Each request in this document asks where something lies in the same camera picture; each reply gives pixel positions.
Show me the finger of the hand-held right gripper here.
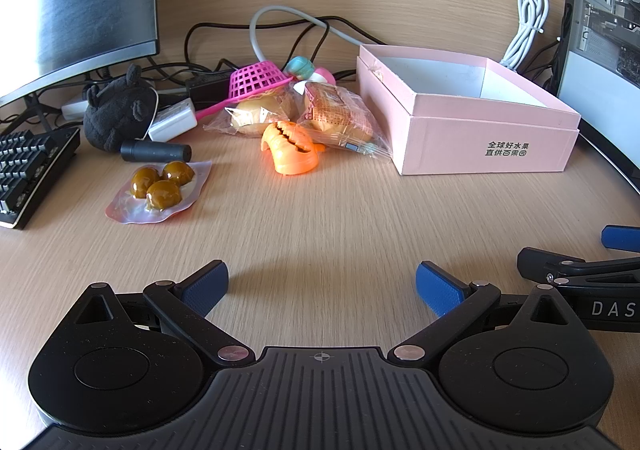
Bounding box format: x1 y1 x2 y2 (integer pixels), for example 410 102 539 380
516 247 640 289
601 224 640 251

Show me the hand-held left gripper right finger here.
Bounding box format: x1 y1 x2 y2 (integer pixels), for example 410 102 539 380
392 260 571 366

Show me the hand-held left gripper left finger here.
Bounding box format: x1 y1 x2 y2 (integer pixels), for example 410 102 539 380
75 259 256 367

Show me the braised egg packet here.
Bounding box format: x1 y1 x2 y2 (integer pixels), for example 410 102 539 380
105 160 213 225

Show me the pink cardboard box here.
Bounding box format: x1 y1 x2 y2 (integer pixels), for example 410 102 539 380
356 44 582 177

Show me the clear bun packet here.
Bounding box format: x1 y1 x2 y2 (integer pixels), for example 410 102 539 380
204 84 301 139

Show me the black plush toy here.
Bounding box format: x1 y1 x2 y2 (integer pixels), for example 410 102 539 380
82 64 160 153

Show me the orange printed bread packet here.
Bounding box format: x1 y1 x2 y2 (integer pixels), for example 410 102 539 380
297 82 393 163

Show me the black cylinder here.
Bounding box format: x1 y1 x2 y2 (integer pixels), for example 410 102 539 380
120 140 193 164

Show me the orange toothed toy clip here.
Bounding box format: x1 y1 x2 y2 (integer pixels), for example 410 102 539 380
260 121 326 175

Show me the white power adapter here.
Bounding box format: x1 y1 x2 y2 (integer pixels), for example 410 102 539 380
147 98 198 141

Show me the black power adapter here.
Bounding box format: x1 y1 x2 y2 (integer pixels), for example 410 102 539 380
186 72 236 103

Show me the pink toy basket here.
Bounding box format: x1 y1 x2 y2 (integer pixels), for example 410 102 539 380
195 60 293 121

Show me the black keyboard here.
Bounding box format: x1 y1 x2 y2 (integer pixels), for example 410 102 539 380
0 126 82 231

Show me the white power strip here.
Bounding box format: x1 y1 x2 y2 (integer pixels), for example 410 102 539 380
61 88 191 119

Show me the computer case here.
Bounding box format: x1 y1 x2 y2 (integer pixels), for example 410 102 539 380
555 0 640 103

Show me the teal and pink toy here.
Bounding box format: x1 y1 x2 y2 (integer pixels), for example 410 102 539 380
282 56 337 93

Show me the black monitor stand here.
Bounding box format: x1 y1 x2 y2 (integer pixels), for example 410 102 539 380
0 80 66 131

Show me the black cable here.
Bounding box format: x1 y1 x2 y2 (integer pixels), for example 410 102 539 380
184 17 361 78
534 36 572 96

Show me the white coiled cable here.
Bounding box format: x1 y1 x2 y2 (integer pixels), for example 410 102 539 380
500 0 551 70

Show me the grey cable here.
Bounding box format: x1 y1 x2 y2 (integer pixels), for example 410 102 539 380
249 6 386 65

